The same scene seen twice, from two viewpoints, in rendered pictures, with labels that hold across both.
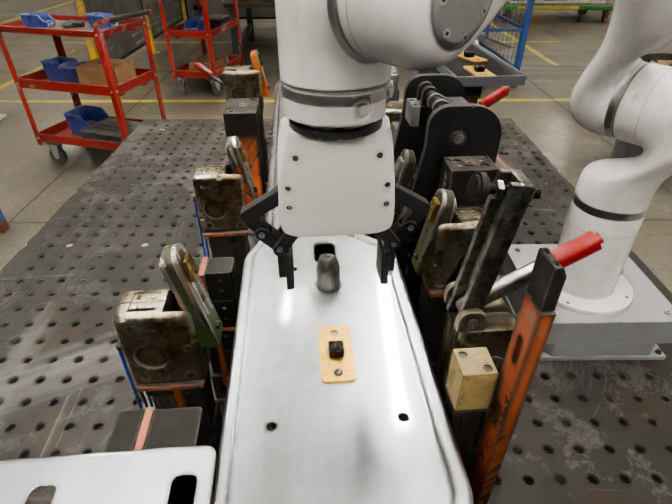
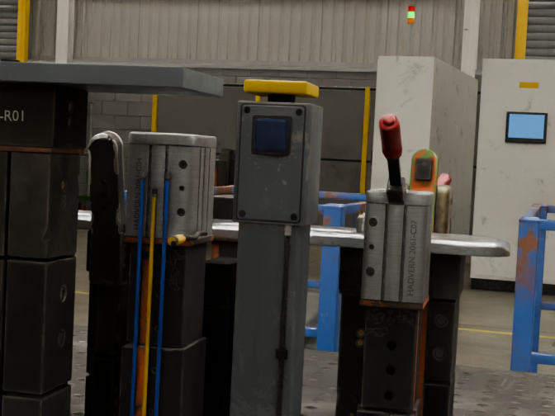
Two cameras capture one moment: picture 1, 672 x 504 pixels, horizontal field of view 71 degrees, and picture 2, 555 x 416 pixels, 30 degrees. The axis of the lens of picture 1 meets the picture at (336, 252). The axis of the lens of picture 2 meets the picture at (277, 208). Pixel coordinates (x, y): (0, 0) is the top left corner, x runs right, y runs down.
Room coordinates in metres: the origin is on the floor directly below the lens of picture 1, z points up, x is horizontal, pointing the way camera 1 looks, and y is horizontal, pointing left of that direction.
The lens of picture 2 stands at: (1.64, -1.19, 1.09)
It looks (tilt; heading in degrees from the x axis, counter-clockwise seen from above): 3 degrees down; 107
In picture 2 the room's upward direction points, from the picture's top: 3 degrees clockwise
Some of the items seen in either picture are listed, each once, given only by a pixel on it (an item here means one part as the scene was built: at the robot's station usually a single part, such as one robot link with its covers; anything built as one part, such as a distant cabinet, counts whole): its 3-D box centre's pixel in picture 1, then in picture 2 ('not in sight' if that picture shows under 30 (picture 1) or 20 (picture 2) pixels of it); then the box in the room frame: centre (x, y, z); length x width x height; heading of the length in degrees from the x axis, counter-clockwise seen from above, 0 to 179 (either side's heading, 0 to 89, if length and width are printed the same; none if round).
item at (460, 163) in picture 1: (450, 276); not in sight; (0.63, -0.19, 0.91); 0.07 x 0.05 x 0.42; 95
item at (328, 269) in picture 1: (328, 274); not in sight; (0.50, 0.01, 1.02); 0.03 x 0.03 x 0.07
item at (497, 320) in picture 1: (460, 411); not in sight; (0.38, -0.16, 0.88); 0.07 x 0.06 x 0.35; 95
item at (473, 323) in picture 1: (471, 320); not in sight; (0.36, -0.14, 1.06); 0.03 x 0.01 x 0.03; 95
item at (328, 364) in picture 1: (336, 349); not in sight; (0.37, 0.00, 1.01); 0.08 x 0.04 x 0.01; 4
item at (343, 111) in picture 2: not in sight; (308, 162); (-1.96, 11.83, 1.00); 4.54 x 0.14 x 2.00; 0
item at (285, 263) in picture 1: (275, 254); not in sight; (0.36, 0.06, 1.14); 0.03 x 0.03 x 0.07; 5
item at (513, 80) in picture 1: (461, 58); (26, 77); (1.09, -0.28, 1.16); 0.37 x 0.14 x 0.02; 5
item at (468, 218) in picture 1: (445, 314); not in sight; (0.56, -0.18, 0.88); 0.11 x 0.09 x 0.37; 95
